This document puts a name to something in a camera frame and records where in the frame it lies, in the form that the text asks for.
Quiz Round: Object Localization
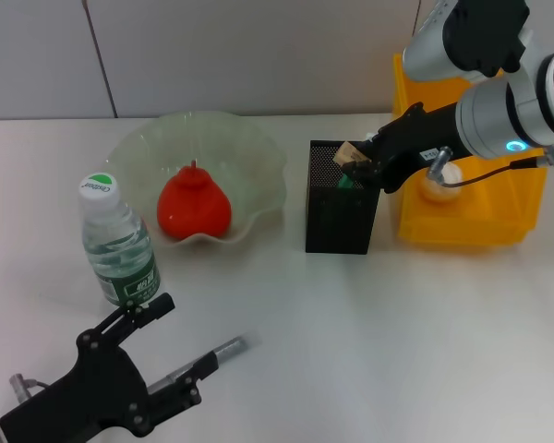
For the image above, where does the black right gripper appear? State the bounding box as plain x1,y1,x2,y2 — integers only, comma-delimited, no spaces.
340,102,464,194

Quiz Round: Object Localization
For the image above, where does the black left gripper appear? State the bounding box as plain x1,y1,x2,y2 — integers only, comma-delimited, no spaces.
0,293,221,443

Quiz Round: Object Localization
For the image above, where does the silver marker pen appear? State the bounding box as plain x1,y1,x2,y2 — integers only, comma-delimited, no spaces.
146,335,251,398

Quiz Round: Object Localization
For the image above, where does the white paper ball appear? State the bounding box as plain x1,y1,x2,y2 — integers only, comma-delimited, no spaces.
418,161,465,203

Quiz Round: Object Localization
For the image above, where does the clear water bottle green label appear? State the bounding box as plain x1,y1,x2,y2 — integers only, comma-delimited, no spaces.
77,170,163,309

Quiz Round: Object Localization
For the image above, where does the red pear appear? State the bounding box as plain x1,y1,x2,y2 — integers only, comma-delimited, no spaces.
156,159,234,241

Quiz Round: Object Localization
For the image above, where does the black mesh pen holder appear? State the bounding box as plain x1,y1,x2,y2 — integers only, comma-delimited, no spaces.
304,139,381,255

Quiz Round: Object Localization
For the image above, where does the translucent green wavy glass plate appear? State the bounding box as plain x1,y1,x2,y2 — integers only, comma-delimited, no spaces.
102,110,289,250

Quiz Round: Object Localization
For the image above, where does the yellow plastic storage bin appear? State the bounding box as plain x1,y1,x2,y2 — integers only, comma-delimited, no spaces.
391,53,549,245

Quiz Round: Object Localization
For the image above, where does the right gripper cable with connector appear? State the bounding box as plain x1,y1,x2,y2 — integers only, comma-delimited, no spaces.
423,143,554,188

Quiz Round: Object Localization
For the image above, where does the gripper cable with connector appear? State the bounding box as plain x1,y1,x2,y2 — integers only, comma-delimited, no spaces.
8,374,52,403
423,143,554,188

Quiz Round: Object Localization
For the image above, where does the left gripper cable with connector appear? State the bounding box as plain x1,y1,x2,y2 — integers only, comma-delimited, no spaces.
8,374,52,403

